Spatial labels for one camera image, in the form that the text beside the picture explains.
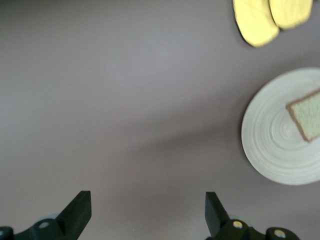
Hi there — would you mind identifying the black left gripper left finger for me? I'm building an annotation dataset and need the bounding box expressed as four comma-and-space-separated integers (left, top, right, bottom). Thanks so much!
0, 190, 92, 240

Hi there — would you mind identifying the brown bread slice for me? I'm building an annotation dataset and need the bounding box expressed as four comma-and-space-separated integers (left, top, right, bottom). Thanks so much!
285, 87, 320, 143

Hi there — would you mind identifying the round light wooden plate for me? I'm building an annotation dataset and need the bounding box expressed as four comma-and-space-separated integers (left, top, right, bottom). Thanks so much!
240, 67, 320, 186

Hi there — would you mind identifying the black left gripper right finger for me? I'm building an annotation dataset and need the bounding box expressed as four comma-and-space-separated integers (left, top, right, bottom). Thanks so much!
204, 191, 301, 240

